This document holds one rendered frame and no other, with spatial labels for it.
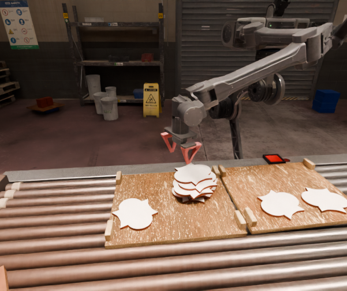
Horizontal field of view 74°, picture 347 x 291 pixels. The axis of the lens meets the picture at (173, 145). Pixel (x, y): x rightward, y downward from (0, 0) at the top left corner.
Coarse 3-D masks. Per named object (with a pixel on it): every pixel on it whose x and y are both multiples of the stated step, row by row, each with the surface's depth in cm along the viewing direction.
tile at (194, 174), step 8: (176, 168) 87; (184, 168) 87; (192, 168) 87; (200, 168) 87; (208, 168) 87; (176, 176) 82; (184, 176) 82; (192, 176) 82; (200, 176) 82; (208, 176) 82
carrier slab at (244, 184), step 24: (240, 168) 99; (264, 168) 99; (288, 168) 99; (240, 192) 85; (264, 192) 85; (288, 192) 85; (336, 192) 85; (264, 216) 74; (312, 216) 74; (336, 216) 74
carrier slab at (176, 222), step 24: (120, 192) 85; (144, 192) 85; (168, 192) 85; (216, 192) 85; (168, 216) 74; (192, 216) 74; (216, 216) 74; (120, 240) 65; (144, 240) 65; (168, 240) 65; (192, 240) 66
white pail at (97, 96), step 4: (100, 92) 458; (104, 92) 458; (96, 96) 435; (100, 96) 435; (104, 96) 437; (108, 96) 449; (96, 100) 439; (96, 104) 443; (100, 104) 441; (96, 108) 449; (100, 108) 445; (96, 112) 457; (100, 112) 449
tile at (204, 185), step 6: (210, 174) 85; (210, 180) 81; (180, 186) 79; (186, 186) 78; (192, 186) 78; (198, 186) 78; (204, 186) 78; (210, 186) 79; (216, 186) 80; (198, 192) 77
